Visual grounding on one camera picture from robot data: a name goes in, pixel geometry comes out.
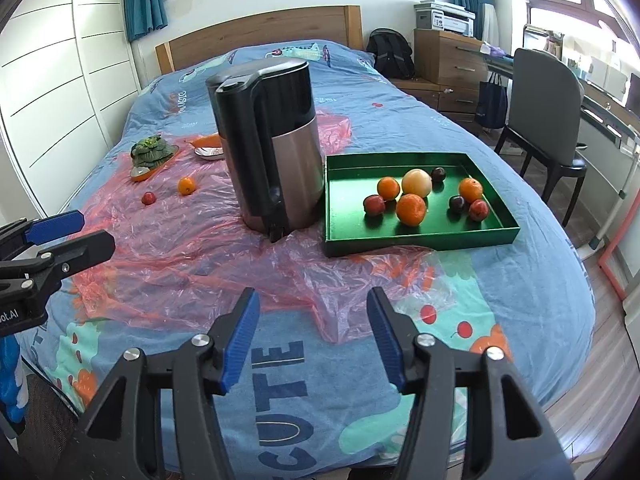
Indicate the large orange mandarin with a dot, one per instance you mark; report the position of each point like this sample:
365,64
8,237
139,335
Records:
411,209

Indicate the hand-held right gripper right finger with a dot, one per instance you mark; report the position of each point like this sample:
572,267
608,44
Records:
387,340

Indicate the orange oval plate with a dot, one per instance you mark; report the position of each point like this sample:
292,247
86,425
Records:
142,174

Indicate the large carrot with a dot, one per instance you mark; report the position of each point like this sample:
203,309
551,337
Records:
206,140

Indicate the white patterned plate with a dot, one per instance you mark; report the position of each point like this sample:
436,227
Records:
207,154

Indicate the wooden drawer cabinet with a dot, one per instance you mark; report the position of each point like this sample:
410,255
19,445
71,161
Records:
450,65

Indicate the green rectangular tray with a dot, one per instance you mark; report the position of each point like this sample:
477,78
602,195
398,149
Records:
350,185

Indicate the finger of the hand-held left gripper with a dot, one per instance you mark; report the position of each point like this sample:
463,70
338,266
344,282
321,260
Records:
55,225
95,247

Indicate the white grey printer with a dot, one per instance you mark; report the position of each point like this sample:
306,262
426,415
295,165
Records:
445,17

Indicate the dark cloth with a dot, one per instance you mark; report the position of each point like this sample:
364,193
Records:
50,430

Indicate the blue printed blanket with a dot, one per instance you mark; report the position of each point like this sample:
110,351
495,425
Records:
500,300

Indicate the pale yellow grapefruit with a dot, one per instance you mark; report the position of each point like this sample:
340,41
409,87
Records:
416,182

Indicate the dark purple plum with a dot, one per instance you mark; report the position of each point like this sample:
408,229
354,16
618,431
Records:
456,204
438,174

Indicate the black backpack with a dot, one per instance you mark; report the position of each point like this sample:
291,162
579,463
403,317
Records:
390,55

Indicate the grey chair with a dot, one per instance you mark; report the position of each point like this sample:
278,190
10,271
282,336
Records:
545,100

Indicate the glass top desk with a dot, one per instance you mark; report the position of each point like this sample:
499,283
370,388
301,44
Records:
605,110

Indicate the pink plastic sheet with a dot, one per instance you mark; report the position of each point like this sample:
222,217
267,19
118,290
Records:
190,260

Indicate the person's left hand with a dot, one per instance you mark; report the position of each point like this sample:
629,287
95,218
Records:
10,380

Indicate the green bok choy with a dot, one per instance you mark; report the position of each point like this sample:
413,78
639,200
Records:
150,150

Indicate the white wardrobe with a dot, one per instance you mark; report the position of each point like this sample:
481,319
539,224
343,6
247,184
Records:
60,85

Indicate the navy tote bag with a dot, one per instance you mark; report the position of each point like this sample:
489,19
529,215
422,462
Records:
491,105

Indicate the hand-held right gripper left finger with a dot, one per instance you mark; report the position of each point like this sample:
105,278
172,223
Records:
240,340

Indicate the wooden headboard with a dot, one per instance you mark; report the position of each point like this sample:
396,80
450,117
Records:
250,35

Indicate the small orange tangerine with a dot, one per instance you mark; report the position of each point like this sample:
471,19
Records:
470,189
388,188

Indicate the pink frame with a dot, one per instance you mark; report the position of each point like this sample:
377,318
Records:
617,270

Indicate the black steel electric kettle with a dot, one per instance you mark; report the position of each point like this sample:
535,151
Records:
270,150

